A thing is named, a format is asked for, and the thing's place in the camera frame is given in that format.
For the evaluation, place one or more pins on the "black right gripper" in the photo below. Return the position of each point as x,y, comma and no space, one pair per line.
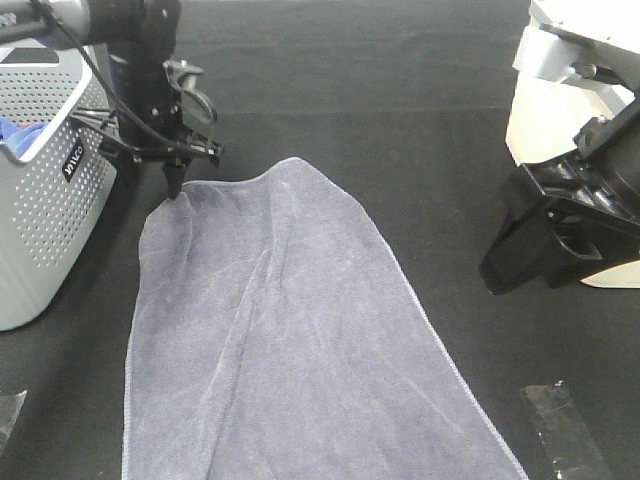
574,217

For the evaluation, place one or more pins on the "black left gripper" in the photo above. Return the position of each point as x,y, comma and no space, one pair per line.
160,115

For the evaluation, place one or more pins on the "grey towel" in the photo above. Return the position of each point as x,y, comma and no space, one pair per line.
275,336

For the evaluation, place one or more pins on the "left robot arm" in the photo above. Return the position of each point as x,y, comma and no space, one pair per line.
128,45

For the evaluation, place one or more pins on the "grey perforated laundry basket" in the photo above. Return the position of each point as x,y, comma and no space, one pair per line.
52,195

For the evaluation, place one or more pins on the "white lidded storage box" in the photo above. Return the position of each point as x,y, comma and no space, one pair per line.
550,140

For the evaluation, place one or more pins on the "blue cloth in basket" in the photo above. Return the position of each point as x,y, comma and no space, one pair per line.
20,137

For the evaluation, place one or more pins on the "clear tape strip right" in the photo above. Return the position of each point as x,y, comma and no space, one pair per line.
560,429

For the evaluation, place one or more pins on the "clear tape strip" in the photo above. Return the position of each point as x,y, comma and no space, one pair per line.
560,429
10,408

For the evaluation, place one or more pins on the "clear tape strip left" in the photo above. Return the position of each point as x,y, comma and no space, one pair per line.
10,408

